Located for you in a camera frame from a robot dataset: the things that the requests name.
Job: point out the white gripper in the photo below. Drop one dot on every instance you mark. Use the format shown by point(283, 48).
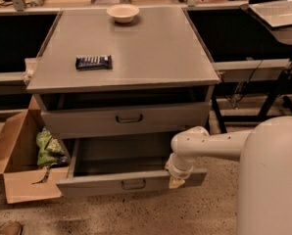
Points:
point(178, 172)

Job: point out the grey drawer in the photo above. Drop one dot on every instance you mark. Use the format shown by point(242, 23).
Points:
point(113, 121)
point(117, 165)

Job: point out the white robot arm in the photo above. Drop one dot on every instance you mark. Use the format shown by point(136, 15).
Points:
point(264, 201)

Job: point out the grey drawer cabinet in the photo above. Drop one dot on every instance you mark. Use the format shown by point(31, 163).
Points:
point(157, 59)

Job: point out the grey top drawer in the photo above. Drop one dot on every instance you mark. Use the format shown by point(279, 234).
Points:
point(113, 121)

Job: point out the green chip bag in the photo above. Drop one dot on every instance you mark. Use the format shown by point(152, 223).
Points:
point(50, 152)

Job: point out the blue candy bar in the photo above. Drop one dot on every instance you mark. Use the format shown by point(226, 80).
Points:
point(93, 63)

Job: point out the brown cardboard box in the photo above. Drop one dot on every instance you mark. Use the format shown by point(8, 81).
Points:
point(18, 159)

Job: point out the brown shoe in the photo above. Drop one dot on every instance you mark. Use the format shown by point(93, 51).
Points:
point(13, 228)

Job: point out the white bowl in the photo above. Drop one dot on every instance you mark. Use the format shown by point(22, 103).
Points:
point(123, 13)

